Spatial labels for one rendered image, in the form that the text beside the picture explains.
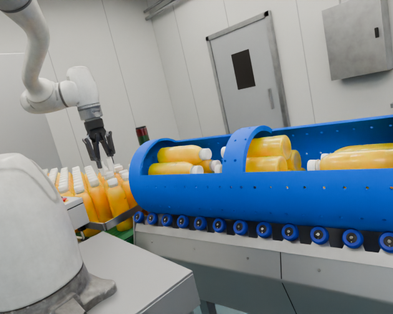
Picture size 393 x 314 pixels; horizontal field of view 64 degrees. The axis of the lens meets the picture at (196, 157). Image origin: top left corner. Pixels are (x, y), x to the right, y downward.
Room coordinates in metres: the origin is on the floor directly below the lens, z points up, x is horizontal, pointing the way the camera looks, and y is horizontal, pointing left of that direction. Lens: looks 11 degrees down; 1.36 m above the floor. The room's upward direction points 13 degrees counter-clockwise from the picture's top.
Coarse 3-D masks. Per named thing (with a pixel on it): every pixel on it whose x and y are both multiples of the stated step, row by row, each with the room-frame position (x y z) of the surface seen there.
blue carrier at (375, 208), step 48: (144, 144) 1.15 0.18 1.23; (192, 144) 1.18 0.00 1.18; (240, 144) 0.84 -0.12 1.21; (336, 144) 0.88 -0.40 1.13; (144, 192) 1.03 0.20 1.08; (192, 192) 0.90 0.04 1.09; (240, 192) 0.79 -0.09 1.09; (288, 192) 0.70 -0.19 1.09; (336, 192) 0.63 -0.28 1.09; (384, 192) 0.58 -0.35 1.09
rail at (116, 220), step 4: (132, 208) 1.22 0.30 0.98; (136, 208) 1.23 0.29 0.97; (140, 208) 1.25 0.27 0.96; (124, 212) 1.18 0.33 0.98; (128, 212) 1.20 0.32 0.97; (132, 212) 1.21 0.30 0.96; (116, 216) 1.16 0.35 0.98; (120, 216) 1.17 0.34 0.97; (124, 216) 1.18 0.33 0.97; (128, 216) 1.19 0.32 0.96; (112, 220) 1.14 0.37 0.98; (116, 220) 1.15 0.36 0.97; (120, 220) 1.16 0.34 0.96; (124, 220) 1.18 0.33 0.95; (108, 224) 1.12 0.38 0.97; (112, 224) 1.13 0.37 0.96; (116, 224) 1.14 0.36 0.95; (108, 228) 1.12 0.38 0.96
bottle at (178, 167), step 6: (168, 162) 1.07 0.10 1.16; (174, 162) 1.05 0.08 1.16; (180, 162) 1.03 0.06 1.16; (186, 162) 1.02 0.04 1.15; (150, 168) 1.09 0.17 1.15; (156, 168) 1.08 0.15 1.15; (162, 168) 1.05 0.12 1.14; (168, 168) 1.03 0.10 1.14; (174, 168) 1.02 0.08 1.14; (180, 168) 1.00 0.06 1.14; (186, 168) 1.00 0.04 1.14; (192, 168) 0.99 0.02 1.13; (150, 174) 1.08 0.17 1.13; (156, 174) 1.07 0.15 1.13
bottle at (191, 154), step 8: (160, 152) 1.13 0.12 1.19; (168, 152) 1.11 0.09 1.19; (176, 152) 1.08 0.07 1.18; (184, 152) 1.06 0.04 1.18; (192, 152) 1.04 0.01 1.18; (200, 152) 1.03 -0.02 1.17; (160, 160) 1.13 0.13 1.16; (168, 160) 1.10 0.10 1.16; (176, 160) 1.08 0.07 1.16; (184, 160) 1.05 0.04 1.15; (192, 160) 1.04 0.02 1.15; (200, 160) 1.04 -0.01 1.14
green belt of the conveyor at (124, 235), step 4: (112, 228) 1.26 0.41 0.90; (116, 228) 1.25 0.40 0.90; (132, 228) 1.21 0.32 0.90; (108, 232) 1.22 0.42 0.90; (112, 232) 1.21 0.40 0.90; (116, 232) 1.20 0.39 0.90; (120, 232) 1.19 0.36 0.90; (124, 232) 1.18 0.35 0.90; (128, 232) 1.17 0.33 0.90; (132, 232) 1.17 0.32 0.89; (80, 236) 1.25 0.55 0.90; (92, 236) 1.22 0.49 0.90; (116, 236) 1.16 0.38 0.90; (120, 236) 1.15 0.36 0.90; (124, 236) 1.15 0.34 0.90; (128, 236) 1.15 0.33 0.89; (128, 240) 1.14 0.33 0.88; (132, 240) 1.15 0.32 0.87
